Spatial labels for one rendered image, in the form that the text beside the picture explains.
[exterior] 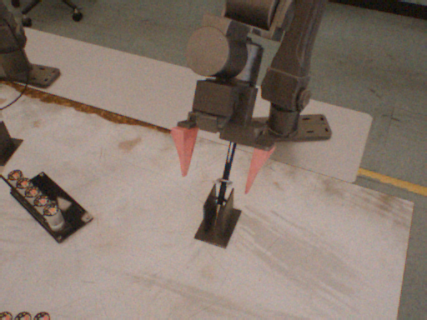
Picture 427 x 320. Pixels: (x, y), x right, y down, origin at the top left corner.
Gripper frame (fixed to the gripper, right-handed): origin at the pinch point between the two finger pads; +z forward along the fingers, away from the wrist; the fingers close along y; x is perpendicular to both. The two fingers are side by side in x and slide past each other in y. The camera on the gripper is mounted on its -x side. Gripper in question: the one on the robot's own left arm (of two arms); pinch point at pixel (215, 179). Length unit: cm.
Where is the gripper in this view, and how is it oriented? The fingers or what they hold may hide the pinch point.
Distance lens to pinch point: 62.4
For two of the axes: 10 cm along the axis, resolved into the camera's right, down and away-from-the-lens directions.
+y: 9.4, 2.5, -2.3
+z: -1.9, 9.5, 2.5
